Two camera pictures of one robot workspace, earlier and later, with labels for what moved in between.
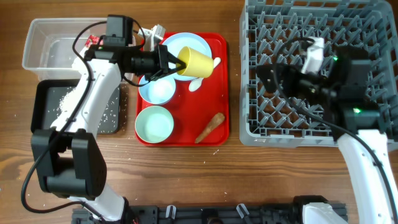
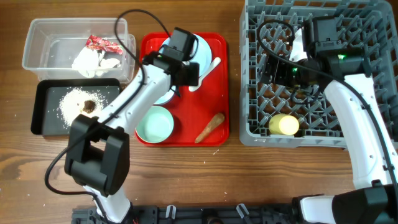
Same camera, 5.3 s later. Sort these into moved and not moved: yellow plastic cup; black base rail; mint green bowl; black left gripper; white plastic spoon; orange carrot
Moved: yellow plastic cup; black left gripper
Not moved: orange carrot; black base rail; mint green bowl; white plastic spoon
